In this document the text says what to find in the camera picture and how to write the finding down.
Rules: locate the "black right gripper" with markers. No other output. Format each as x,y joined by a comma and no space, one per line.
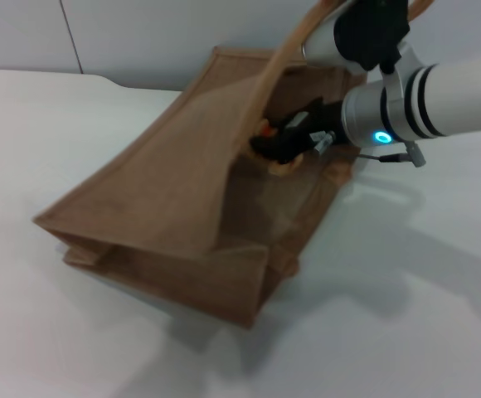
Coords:
319,120

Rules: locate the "orange striped bread loaf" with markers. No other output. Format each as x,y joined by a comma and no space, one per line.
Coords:
284,169

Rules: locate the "brown jute handbag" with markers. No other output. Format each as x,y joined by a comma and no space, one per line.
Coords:
161,207

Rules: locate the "right wrist camera housing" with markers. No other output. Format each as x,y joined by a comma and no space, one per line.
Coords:
365,33

